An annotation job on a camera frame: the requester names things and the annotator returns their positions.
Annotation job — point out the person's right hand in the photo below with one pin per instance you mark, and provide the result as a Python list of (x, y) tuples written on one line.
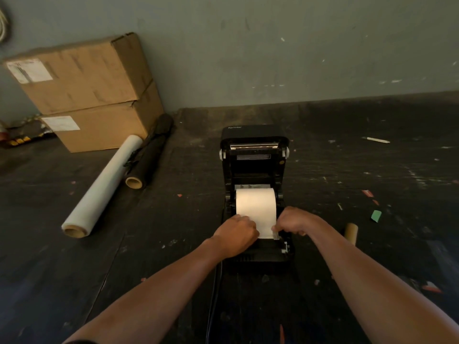
[(296, 220)]

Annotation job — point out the person's left hand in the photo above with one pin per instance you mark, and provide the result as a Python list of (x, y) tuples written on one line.
[(235, 236)]

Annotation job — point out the person's left forearm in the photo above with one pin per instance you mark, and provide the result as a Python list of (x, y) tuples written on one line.
[(150, 300)]

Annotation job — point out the person's right forearm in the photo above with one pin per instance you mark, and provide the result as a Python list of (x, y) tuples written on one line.
[(380, 286)]

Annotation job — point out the white paper roll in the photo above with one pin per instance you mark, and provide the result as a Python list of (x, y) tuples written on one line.
[(256, 205)]

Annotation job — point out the white film roll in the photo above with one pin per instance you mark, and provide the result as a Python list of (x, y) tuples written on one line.
[(104, 186)]

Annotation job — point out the small white stick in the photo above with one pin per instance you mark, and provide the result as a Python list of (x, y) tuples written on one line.
[(375, 140)]

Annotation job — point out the black film roll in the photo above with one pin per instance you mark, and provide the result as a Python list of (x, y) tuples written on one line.
[(150, 157)]

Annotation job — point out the dark yellow patterned item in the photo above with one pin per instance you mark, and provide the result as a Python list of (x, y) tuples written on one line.
[(30, 130)]

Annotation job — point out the green tape piece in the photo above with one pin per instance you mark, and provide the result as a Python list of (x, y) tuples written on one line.
[(376, 216)]

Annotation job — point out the brown cardboard box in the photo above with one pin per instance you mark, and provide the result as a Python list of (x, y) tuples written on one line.
[(107, 128), (79, 75)]

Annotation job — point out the brown cardboard core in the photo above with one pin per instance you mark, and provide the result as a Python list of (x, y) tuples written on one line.
[(351, 233)]

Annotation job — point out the black printer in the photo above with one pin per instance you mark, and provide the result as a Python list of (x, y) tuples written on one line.
[(254, 161)]

